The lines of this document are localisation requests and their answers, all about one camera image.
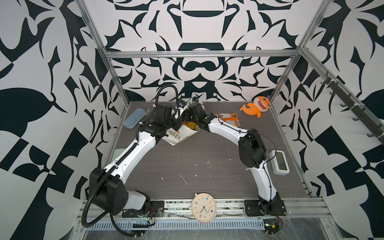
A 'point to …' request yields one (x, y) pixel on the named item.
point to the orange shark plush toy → (260, 104)
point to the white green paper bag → (174, 137)
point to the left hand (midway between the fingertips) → (180, 111)
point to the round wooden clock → (204, 207)
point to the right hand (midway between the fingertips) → (184, 112)
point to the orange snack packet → (231, 117)
